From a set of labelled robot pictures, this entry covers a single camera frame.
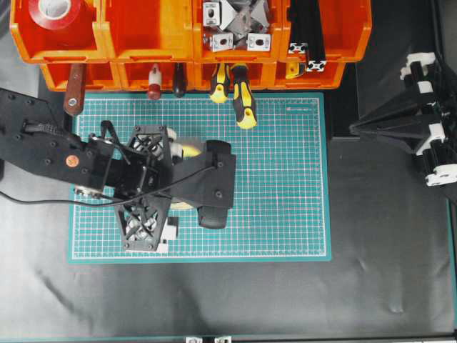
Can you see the orange container rack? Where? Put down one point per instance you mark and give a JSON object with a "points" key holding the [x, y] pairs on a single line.
{"points": [[120, 41]]}

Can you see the dark brown tool handle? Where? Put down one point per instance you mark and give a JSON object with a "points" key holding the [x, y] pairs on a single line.
{"points": [[179, 80]]}

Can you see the yellow black screwdriver handle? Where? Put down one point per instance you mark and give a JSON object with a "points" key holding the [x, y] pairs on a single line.
{"points": [[220, 82]]}

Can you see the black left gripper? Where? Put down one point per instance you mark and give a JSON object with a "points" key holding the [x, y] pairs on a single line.
{"points": [[139, 179]]}

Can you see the grey aluminium corner brackets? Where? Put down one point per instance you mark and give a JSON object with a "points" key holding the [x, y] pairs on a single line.
{"points": [[232, 25]]}

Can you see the black aluminium extrusion profiles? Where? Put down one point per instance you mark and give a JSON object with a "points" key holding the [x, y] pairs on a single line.
{"points": [[306, 35]]}

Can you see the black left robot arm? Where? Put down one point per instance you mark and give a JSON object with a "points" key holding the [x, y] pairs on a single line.
{"points": [[33, 140]]}

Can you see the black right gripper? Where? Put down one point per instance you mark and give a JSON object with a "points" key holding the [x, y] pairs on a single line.
{"points": [[421, 120]]}

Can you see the brown wooden tool handle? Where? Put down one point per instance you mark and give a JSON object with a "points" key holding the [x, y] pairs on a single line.
{"points": [[75, 90]]}

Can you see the green cutting mat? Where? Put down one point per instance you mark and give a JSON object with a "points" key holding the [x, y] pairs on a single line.
{"points": [[281, 205]]}

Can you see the yellow tape measure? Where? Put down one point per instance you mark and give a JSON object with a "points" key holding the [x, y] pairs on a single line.
{"points": [[294, 70]]}

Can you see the red tape roll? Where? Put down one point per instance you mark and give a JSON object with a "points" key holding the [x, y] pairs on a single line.
{"points": [[54, 14]]}

